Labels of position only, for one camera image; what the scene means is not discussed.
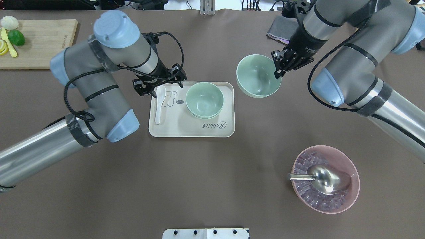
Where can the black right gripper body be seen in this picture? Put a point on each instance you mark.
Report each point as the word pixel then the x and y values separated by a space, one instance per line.
pixel 306 42

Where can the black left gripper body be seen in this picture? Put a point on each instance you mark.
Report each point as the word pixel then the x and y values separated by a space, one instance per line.
pixel 160 71

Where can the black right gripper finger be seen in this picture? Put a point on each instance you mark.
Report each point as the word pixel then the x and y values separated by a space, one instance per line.
pixel 278 73

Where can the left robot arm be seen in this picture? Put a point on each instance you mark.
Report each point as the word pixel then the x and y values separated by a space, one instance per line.
pixel 97 107

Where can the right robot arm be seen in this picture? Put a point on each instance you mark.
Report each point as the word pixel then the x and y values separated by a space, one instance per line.
pixel 347 83

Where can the white ceramic spoon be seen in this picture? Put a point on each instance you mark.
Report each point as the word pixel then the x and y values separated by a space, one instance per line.
pixel 160 93

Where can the grey folded cloth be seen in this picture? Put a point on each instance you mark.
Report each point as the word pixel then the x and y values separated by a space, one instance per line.
pixel 282 29

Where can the cream rabbit serving tray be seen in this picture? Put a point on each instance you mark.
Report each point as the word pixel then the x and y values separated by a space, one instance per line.
pixel 177 121

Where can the wooden cutting board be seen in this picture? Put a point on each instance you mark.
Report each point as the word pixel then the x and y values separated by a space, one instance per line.
pixel 44 39

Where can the metal ice scoop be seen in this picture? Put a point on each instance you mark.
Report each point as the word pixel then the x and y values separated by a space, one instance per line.
pixel 324 178

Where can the green lime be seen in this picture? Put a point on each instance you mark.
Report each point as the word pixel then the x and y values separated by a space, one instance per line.
pixel 16 37

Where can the pink bowl with ice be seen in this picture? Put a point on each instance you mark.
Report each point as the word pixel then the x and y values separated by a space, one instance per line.
pixel 329 156

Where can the lemon slice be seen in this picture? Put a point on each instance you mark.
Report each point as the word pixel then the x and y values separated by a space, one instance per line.
pixel 3 47

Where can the white garlic bulb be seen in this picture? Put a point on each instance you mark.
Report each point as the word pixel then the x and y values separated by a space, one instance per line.
pixel 9 23

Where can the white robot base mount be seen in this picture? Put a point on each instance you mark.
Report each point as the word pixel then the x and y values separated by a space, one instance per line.
pixel 207 233

